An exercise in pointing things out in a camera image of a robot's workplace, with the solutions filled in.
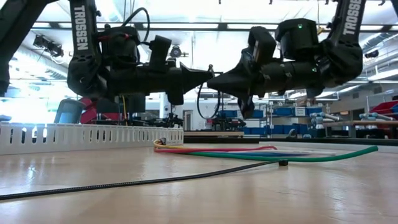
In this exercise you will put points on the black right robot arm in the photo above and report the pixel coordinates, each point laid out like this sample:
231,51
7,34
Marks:
342,62

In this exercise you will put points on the red background cart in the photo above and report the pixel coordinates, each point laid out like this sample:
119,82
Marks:
88,114

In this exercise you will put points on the black background robot arm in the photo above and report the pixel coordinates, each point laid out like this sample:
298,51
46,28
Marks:
171,120
228,124

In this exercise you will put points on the black aluminium table frame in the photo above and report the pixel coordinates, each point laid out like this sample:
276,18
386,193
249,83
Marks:
326,140

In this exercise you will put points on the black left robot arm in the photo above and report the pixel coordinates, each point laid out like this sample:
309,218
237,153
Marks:
84,65

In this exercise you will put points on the wooden background workbench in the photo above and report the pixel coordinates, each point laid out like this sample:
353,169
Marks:
214,133

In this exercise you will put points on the long black zip tie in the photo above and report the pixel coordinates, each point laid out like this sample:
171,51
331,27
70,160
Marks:
124,183

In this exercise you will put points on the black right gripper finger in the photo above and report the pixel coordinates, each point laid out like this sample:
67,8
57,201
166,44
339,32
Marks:
239,73
236,88

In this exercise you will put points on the white office chair blue seat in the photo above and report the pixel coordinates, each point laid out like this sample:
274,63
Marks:
70,112

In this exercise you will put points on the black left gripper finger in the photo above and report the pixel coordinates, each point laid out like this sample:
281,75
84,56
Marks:
191,84
192,73

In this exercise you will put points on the blue bin storage shelf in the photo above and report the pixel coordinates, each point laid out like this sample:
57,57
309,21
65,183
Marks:
281,129

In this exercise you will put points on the red plastic bin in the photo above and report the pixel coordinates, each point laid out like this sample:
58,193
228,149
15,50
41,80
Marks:
384,109

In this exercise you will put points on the wooden background table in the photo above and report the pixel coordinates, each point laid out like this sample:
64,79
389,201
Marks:
367,123

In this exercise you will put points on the black overhead camera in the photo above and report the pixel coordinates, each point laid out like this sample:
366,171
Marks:
176,52

